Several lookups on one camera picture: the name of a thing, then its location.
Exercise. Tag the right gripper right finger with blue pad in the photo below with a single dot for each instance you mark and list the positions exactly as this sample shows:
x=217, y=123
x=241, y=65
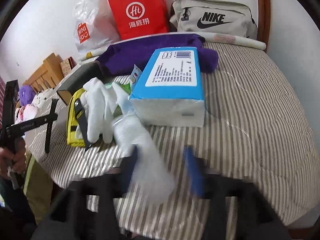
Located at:
x=256, y=219

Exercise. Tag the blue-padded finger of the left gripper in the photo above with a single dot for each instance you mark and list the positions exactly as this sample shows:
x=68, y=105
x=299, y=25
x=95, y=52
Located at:
x=37, y=122

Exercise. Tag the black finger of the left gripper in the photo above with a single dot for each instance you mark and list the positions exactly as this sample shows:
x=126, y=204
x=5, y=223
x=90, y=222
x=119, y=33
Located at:
x=50, y=124

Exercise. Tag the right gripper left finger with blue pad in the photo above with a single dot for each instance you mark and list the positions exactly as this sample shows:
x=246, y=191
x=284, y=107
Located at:
x=85, y=210

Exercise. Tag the yellow black pouch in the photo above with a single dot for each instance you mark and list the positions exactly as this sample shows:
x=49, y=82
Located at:
x=72, y=123

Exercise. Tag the white glove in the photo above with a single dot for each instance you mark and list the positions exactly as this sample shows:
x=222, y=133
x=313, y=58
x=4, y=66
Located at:
x=97, y=112

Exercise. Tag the person's left hand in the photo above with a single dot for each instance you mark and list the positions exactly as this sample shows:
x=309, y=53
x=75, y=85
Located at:
x=18, y=159

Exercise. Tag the white dotted plush toy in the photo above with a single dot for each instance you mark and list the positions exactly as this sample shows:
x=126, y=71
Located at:
x=41, y=97

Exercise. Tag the pink blue bedding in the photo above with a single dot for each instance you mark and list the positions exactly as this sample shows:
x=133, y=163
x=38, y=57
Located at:
x=25, y=113

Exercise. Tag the purple plush toy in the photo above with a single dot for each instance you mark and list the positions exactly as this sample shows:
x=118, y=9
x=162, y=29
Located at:
x=26, y=95

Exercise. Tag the wooden bed headboard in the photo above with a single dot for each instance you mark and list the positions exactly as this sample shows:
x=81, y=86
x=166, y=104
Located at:
x=47, y=76

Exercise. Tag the patterned brown box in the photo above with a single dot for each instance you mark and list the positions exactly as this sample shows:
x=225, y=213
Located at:
x=67, y=65

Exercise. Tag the dark green box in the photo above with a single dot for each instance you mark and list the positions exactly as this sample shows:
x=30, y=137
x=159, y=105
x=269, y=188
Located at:
x=77, y=79

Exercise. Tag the purple towel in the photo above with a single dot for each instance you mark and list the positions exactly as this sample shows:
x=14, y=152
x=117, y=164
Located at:
x=119, y=59

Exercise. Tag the white Miniso plastic bag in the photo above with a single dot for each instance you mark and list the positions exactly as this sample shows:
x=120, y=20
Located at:
x=94, y=25

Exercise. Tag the small blue tissue packet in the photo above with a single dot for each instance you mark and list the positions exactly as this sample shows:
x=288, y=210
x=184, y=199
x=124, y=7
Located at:
x=135, y=75

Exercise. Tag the striped grey mattress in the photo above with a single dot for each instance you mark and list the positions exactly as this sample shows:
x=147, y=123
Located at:
x=254, y=128

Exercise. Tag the blue tissue pack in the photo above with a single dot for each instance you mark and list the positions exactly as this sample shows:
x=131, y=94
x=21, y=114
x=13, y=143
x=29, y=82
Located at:
x=169, y=91

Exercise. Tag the red paper shopping bag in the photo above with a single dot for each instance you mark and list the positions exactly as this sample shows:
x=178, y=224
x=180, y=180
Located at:
x=135, y=18

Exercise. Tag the grey Nike bag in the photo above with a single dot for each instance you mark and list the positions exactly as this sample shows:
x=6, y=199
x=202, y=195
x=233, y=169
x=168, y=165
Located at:
x=212, y=16

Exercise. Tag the rolled white patterned paper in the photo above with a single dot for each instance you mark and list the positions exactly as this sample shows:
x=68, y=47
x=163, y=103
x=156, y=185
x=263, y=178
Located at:
x=209, y=37

